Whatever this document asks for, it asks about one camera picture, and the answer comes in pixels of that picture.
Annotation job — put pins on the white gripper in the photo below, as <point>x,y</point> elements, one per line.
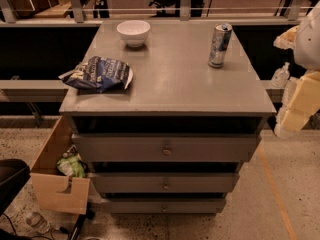
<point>308,40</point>

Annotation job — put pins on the redbull can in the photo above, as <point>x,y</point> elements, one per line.
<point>220,41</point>

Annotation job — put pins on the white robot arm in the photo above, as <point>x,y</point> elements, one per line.
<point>307,43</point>

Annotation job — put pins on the white bowl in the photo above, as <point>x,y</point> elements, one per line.
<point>134,32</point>

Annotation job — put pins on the clear sanitizer pump bottle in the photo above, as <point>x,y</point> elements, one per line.
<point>281,76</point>

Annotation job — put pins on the grey drawer cabinet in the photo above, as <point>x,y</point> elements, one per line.
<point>174,93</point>

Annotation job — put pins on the top grey drawer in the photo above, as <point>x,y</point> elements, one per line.
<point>97,148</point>

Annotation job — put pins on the blue chip bag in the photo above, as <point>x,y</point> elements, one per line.
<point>99,74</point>

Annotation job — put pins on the bottom grey drawer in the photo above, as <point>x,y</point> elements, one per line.
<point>169,206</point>

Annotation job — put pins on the green snack bag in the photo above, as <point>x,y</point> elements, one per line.
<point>71,166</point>

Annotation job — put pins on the cardboard box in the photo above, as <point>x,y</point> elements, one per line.
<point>53,190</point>

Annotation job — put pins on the clear plastic bottle on floor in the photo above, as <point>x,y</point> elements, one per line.
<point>38,222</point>

